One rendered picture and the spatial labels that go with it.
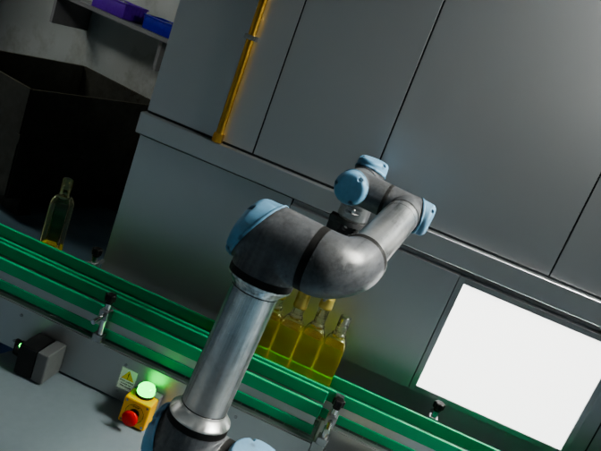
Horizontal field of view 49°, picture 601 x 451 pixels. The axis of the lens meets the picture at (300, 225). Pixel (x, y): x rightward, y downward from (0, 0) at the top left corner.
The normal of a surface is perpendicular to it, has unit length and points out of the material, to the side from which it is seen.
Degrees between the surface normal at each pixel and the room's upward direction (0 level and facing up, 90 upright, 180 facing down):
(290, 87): 90
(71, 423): 0
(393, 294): 90
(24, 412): 0
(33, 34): 90
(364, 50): 90
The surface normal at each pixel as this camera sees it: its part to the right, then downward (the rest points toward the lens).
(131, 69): -0.48, 0.08
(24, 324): -0.22, 0.20
